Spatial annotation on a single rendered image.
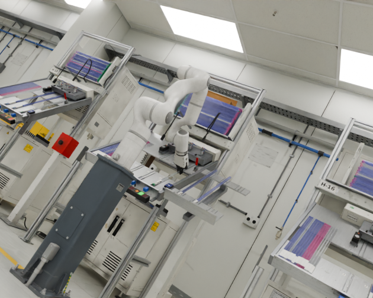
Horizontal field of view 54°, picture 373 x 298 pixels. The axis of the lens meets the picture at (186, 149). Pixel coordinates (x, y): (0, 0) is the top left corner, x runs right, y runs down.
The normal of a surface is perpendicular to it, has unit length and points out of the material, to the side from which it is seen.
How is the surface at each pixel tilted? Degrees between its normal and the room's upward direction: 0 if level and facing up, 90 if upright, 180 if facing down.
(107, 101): 90
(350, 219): 135
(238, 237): 90
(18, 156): 90
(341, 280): 44
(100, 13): 90
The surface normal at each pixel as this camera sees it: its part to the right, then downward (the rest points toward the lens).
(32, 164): 0.80, 0.37
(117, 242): -0.32, -0.41
